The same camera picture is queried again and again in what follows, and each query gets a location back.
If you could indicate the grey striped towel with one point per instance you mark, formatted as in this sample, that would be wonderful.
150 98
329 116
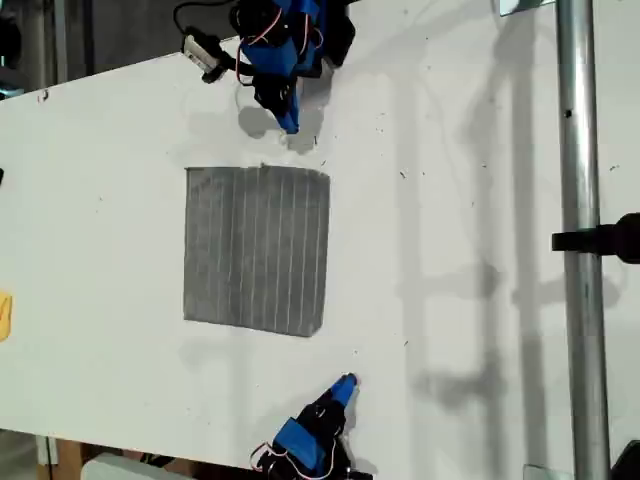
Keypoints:
255 250

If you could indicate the white box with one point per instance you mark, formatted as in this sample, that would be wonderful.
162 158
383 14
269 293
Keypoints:
130 467

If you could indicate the wooden table leg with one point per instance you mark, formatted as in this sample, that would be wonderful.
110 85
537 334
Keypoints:
62 452

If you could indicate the black round object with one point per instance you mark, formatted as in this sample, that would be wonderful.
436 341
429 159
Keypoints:
627 462

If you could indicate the black clamp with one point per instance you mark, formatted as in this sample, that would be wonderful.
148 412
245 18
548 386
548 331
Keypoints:
605 240

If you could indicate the yellow object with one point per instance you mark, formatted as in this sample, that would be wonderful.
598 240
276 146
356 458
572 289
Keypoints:
4 317

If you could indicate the black silver camera box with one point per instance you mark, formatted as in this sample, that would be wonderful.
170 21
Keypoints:
200 52
358 474

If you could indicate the steel post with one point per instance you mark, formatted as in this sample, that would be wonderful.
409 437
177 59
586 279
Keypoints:
582 200

